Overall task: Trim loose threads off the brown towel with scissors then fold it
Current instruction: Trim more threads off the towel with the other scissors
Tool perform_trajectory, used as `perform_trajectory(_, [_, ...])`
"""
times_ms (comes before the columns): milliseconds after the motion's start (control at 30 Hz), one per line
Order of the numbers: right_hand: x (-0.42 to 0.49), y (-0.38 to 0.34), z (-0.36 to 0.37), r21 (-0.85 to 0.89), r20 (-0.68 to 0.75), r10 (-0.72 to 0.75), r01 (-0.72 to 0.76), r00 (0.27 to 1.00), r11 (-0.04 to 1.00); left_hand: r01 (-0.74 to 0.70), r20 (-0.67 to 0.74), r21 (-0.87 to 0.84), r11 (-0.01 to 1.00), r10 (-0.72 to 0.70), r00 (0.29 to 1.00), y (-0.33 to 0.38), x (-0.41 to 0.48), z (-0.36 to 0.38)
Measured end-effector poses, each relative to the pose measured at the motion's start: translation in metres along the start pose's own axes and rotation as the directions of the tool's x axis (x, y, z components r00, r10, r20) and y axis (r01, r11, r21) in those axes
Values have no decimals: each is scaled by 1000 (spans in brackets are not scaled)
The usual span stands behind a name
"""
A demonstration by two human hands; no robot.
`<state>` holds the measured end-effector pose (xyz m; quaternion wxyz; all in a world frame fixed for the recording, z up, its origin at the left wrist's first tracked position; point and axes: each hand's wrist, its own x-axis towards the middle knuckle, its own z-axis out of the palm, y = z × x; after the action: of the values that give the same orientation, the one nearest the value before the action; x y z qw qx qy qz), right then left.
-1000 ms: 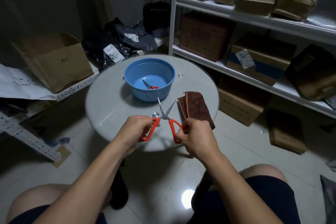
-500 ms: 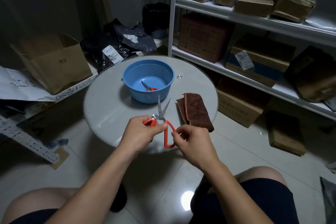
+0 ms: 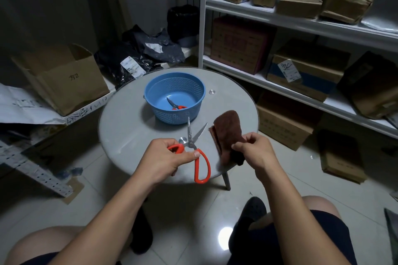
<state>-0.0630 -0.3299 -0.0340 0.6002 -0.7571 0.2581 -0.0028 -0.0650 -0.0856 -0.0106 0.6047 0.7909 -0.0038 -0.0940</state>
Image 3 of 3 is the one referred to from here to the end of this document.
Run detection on white metal shelf unit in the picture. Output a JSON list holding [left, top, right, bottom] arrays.
[[198, 0, 398, 140]]

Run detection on white plastic mailing bag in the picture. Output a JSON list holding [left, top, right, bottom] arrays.
[[0, 83, 68, 126]]

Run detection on large orange-handled scissors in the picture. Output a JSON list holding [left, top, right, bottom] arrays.
[[167, 117, 211, 184]]

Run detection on person's left hand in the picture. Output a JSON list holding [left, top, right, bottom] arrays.
[[134, 138, 201, 186]]

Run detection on person's right leg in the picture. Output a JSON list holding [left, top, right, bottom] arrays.
[[227, 195, 359, 265]]

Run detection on person's right forearm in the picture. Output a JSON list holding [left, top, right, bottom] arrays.
[[255, 163, 352, 265]]

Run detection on person's left leg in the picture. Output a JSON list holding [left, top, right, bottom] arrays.
[[3, 225, 135, 265]]

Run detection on grey plastic mailing bag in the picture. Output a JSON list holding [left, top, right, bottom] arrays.
[[122, 24, 186, 64]]

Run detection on round grey table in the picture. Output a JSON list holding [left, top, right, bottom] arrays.
[[98, 67, 260, 191]]

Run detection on person's left forearm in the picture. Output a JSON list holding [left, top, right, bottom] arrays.
[[47, 167, 166, 265]]

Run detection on black left shoe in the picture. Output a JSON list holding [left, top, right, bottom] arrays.
[[130, 206, 154, 255]]

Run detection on flat cardboard box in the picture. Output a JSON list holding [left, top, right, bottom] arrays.
[[276, 0, 323, 19]]

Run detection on dark red cardboard box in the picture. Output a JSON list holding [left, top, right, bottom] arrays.
[[210, 15, 276, 75]]

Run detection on crumpled cardboard box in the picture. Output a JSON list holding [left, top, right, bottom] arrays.
[[320, 0, 374, 25]]

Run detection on person's leg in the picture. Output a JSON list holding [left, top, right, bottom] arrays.
[[3, 225, 135, 265], [227, 195, 359, 265]]

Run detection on silver plastic bag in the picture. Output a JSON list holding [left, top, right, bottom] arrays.
[[360, 15, 398, 34]]

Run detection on black shoe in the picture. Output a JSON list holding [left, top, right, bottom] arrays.
[[130, 206, 154, 255], [228, 196, 267, 253]]

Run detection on black right shoe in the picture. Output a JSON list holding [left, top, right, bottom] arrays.
[[228, 196, 267, 253]]

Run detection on black waste bin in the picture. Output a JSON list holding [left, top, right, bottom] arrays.
[[167, 4, 200, 48]]

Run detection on small orange-handled scissors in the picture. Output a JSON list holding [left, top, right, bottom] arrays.
[[166, 97, 188, 111]]

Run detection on black plastic mailing bag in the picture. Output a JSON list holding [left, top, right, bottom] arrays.
[[94, 43, 156, 89]]

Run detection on blue plastic colander basket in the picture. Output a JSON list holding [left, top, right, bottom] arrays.
[[143, 72, 206, 125]]

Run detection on cardboard box with blue band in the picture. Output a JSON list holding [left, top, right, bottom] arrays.
[[266, 39, 351, 102]]

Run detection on open cardboard box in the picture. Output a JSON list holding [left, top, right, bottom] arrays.
[[11, 43, 110, 117]]

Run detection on person's right hand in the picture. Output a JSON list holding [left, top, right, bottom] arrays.
[[231, 132, 280, 179]]

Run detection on white slotted metal rack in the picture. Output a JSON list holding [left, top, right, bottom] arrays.
[[0, 74, 117, 198]]

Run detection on cardboard scrap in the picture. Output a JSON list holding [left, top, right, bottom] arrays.
[[62, 177, 85, 205]]

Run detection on large plain cardboard box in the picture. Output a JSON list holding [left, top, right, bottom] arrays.
[[256, 90, 323, 152]]

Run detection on dark brown cardboard box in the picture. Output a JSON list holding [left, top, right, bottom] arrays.
[[337, 51, 398, 120]]

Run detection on small cardboard box on floor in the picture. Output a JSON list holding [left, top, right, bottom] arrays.
[[317, 129, 368, 184]]

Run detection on brown cloth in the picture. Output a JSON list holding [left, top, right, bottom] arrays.
[[209, 110, 248, 166]]

